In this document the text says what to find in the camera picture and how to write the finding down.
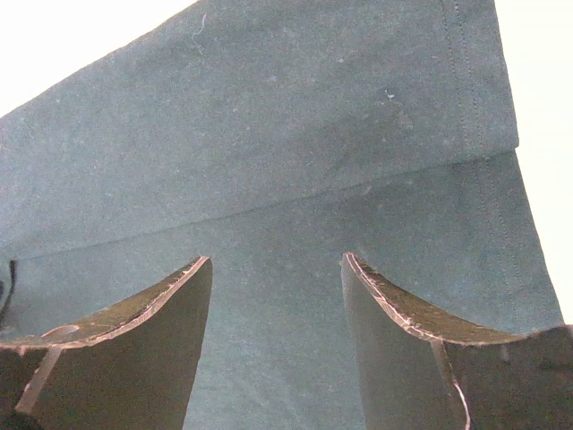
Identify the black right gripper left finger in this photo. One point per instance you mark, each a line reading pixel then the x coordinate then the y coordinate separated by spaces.
pixel 129 366

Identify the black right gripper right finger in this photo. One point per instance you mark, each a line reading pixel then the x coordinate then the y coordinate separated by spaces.
pixel 420 367

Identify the black t-shirt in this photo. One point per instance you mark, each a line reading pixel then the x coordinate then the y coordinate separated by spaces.
pixel 274 136

